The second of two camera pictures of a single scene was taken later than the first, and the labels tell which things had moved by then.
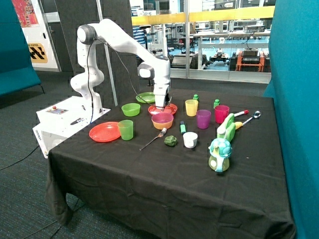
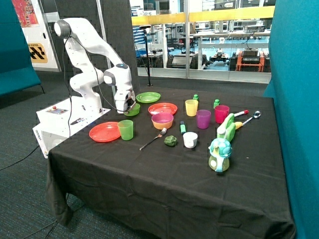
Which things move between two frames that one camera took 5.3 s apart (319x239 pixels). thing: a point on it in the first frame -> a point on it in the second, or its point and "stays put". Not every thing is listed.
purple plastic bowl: [162, 117] stays put
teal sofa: [17, 72] stays put
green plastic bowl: [131, 109] stays put
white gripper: [159, 91] -> [125, 100]
